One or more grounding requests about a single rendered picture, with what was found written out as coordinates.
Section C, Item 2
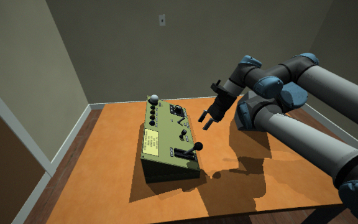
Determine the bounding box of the green control panel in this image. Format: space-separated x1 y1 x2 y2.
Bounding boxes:
140 95 203 184

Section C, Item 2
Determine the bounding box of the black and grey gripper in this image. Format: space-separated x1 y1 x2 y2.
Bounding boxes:
198 80 244 131

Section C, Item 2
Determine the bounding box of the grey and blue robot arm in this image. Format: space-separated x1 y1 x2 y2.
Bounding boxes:
229 53 358 219

